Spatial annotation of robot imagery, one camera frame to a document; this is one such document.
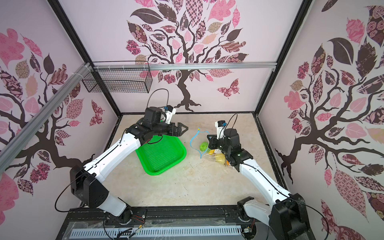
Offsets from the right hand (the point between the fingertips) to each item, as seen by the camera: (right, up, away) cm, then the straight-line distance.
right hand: (208, 134), depth 79 cm
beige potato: (+8, -15, +10) cm, 20 cm away
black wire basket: (-71, +42, +42) cm, 93 cm away
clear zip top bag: (-5, -6, +19) cm, 21 cm away
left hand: (-15, +2, -2) cm, 15 cm away
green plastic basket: (-30, -14, +18) cm, 38 cm away
